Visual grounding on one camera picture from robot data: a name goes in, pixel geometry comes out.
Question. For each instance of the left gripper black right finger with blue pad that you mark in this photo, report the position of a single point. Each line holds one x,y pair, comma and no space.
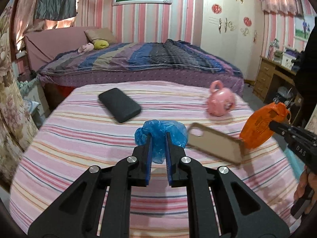
219,203

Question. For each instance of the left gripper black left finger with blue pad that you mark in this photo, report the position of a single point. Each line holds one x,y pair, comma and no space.
97,204

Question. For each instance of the orange snack wrapper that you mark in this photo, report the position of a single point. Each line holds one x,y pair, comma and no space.
256,130

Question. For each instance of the tan phone case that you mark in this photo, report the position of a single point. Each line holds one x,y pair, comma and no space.
215,143

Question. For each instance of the blue plastic bag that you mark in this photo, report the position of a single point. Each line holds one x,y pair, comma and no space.
158,130

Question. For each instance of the person right hand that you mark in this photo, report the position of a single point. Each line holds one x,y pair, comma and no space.
305,180

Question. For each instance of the light blue plastic basket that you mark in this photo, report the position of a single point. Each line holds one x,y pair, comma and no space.
296,164

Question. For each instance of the wooden desk with drawers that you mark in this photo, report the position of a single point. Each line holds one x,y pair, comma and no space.
276,83

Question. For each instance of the black hanging coat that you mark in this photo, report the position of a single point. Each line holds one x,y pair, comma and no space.
305,80

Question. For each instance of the pink striped bed sheet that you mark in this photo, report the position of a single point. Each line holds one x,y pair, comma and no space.
101,124

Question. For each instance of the pink piggy bank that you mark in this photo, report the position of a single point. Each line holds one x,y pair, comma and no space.
221,100

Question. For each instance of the floral beige curtain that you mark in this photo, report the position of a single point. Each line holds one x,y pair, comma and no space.
17,126

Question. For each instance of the black rectangular case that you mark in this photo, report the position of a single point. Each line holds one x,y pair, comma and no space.
121,106

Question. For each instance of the small framed couple photo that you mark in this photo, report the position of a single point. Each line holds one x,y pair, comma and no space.
304,26

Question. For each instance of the white wardrobe with decals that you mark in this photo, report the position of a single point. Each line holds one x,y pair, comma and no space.
233,30

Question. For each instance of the purple plaid quilt bed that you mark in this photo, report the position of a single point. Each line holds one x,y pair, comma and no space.
172,61

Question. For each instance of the pink plush toy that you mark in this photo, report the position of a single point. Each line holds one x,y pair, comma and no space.
86,48

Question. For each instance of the yellow plush toy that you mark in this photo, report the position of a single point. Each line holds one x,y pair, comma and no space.
100,44

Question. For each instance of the pink headboard cover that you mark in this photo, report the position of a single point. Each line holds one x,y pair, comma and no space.
42,47

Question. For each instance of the tan pillow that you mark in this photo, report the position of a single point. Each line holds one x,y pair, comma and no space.
100,34

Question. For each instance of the grey hanging curtain cloth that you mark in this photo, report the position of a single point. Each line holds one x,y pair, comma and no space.
55,10

